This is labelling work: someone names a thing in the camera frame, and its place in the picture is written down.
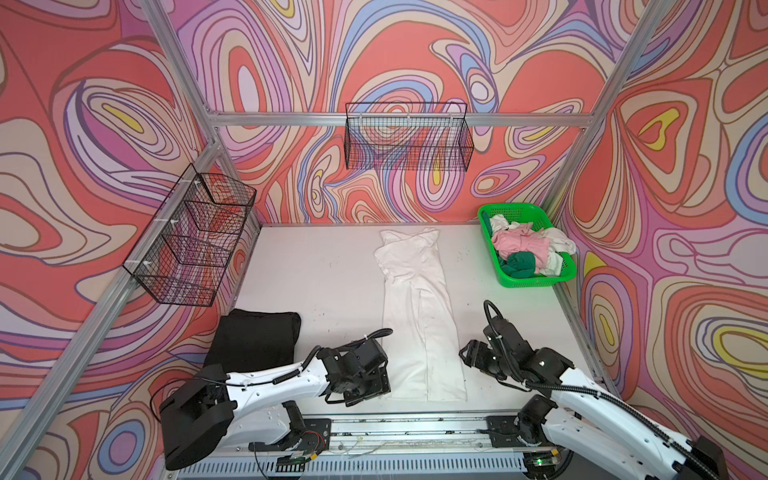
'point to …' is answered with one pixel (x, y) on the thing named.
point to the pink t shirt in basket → (523, 238)
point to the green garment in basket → (518, 264)
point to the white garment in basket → (558, 241)
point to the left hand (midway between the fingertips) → (389, 394)
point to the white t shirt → (420, 330)
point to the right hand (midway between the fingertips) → (472, 365)
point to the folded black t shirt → (246, 339)
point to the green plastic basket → (528, 213)
